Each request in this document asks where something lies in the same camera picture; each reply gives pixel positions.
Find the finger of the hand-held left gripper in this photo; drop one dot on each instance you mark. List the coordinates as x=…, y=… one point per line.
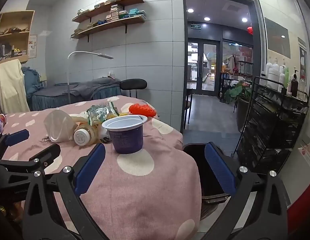
x=45, y=155
x=17, y=137

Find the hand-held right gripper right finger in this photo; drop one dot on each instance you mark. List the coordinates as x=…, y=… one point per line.
x=220, y=170

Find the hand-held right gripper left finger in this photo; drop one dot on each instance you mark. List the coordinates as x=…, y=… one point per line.
x=90, y=170

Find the dark brown waste bin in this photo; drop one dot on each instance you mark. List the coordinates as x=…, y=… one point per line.
x=195, y=155

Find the amber bottle white cap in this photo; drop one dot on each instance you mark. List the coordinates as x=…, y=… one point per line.
x=85, y=135

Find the purple yogurt cup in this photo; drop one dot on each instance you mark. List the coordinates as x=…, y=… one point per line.
x=127, y=136

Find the foil wrapper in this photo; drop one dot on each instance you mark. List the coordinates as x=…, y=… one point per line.
x=98, y=113

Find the orange foam fruit net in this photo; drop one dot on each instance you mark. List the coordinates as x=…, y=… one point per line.
x=142, y=110

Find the pink polka-dot cloth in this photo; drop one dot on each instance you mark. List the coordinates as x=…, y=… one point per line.
x=135, y=192

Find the cream towel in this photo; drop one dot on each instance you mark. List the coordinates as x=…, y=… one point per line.
x=11, y=85

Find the blue pillow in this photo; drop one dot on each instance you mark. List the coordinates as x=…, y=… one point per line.
x=31, y=80

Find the massage bed grey blanket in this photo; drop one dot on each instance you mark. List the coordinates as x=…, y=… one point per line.
x=77, y=92

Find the wooden stool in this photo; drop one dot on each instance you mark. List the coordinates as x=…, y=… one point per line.
x=187, y=102

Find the green potted plant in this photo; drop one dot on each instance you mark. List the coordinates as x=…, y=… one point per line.
x=237, y=90

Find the red cabinet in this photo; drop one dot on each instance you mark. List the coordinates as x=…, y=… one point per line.
x=300, y=205

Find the black swivel chair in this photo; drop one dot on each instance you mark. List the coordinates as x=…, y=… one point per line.
x=133, y=83

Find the large white jar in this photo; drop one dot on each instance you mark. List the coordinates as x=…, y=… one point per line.
x=273, y=78

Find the white floor lamp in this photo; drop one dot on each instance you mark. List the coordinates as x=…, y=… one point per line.
x=90, y=53

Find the brown pump bottle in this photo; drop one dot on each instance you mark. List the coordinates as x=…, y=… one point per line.
x=294, y=85

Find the green bottle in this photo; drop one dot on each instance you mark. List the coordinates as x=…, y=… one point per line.
x=286, y=77

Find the white pump bottle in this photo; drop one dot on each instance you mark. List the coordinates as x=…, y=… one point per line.
x=276, y=66
x=269, y=66

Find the clear pump bottle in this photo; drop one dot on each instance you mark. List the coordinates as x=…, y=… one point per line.
x=301, y=87

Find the red hanging ornament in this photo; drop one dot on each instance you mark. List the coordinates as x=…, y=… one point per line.
x=250, y=30

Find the green exit sign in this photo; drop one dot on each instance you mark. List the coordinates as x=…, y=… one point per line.
x=195, y=25

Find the white wall poster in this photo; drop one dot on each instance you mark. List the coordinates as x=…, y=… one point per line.
x=306, y=150

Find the small wall poster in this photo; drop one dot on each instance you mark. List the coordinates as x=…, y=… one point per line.
x=32, y=46

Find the wooden wall cabinet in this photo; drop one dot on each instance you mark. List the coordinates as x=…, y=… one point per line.
x=22, y=22

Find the black door frame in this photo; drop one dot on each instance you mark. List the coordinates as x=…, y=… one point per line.
x=184, y=55

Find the dark wall board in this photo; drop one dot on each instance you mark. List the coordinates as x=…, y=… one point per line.
x=276, y=38

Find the wall shelves with boxes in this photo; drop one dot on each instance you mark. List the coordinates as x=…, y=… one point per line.
x=115, y=11

